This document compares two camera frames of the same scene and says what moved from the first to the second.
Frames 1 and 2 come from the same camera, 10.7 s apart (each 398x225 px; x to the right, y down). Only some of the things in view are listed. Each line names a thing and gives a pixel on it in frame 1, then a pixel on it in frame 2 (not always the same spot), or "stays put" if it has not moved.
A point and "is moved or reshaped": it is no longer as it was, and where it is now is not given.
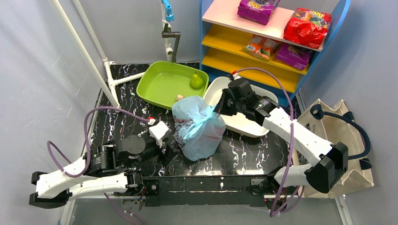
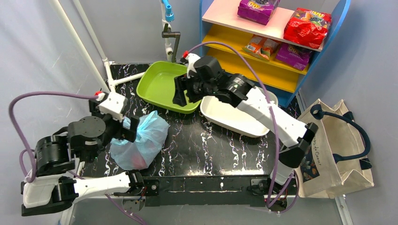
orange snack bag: (262, 47) stays put
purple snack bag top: (259, 11) stays put
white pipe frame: (109, 88) stays put
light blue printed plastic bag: (198, 127) is moved or reshaped
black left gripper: (164, 147) to (131, 128)
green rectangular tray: (160, 84) stays put
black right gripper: (223, 104) to (182, 88)
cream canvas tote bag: (337, 124) stays put
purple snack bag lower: (296, 56) stays put
